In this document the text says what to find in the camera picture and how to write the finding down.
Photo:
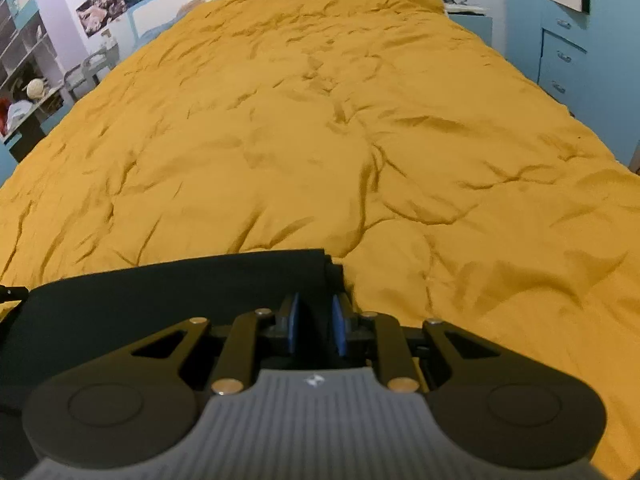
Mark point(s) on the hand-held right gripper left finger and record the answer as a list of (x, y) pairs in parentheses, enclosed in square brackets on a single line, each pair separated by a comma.
[(294, 322)]

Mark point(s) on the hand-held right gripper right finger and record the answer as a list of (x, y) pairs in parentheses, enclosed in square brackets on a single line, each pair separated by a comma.
[(340, 326)]

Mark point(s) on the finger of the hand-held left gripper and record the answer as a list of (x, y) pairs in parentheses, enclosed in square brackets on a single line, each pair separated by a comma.
[(12, 294)]

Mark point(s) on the black pants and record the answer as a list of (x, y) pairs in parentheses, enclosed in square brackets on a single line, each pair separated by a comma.
[(150, 290)]

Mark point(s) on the red bag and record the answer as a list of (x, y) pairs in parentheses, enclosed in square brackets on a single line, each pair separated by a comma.
[(4, 116)]

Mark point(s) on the white cloth on desk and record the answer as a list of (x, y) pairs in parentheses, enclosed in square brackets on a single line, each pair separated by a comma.
[(19, 109)]

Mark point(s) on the yellow quilted blanket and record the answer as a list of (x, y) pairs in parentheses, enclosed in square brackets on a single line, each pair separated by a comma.
[(325, 135)]

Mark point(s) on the cream round ball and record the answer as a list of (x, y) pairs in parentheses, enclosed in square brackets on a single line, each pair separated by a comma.
[(36, 88)]

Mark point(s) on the blue pillow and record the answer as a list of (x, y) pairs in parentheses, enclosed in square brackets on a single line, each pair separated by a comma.
[(167, 20)]

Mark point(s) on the blue nightstand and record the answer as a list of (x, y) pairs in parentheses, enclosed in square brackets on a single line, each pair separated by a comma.
[(472, 22)]

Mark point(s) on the white and blue headboard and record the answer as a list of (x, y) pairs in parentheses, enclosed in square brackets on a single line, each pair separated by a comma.
[(165, 0)]

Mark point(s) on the blue drawer cabinet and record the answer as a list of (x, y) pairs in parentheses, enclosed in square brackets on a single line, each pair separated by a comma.
[(575, 45)]

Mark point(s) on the white wall shelf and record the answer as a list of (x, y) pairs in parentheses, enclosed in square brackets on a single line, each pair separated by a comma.
[(22, 35)]

